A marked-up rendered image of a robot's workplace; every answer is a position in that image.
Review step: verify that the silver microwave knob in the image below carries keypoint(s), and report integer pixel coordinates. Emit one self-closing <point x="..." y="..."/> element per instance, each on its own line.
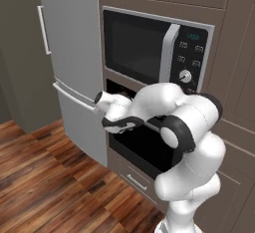
<point x="185" y="76"/>

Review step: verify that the black built-in oven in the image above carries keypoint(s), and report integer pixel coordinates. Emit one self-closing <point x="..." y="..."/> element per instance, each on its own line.
<point x="142" y="150"/>

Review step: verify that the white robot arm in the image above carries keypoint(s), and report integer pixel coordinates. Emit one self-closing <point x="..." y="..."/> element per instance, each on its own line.
<point x="196" y="164"/>

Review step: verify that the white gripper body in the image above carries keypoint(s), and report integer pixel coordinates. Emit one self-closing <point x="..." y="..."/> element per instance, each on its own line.
<point x="116" y="129"/>

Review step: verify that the black and silver microwave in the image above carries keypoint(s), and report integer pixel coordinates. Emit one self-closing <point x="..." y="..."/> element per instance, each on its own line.
<point x="152" y="44"/>

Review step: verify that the black microwave door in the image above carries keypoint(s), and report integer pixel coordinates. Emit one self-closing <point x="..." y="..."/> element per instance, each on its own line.
<point x="136" y="44"/>

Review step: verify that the beige cupboard unit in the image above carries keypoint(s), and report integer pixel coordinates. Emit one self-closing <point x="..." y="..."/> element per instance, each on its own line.
<point x="235" y="61"/>

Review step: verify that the grey fridge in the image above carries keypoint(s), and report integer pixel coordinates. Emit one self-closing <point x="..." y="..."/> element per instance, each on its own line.
<point x="76" y="44"/>

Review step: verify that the black oven door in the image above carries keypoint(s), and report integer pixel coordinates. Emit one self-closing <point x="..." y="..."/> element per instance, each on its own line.
<point x="142" y="150"/>

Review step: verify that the beige drawer front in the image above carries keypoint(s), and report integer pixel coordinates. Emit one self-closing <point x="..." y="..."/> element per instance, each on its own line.
<point x="131" y="177"/>

